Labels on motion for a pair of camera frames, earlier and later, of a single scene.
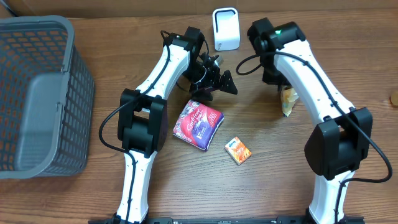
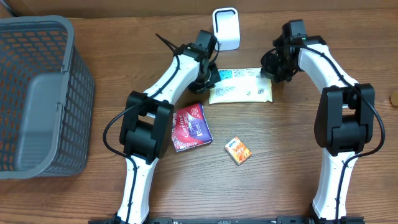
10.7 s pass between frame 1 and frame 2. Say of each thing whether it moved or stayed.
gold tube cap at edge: stayed
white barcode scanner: stayed
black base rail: stayed
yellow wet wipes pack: moved
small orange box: stayed
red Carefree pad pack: moved
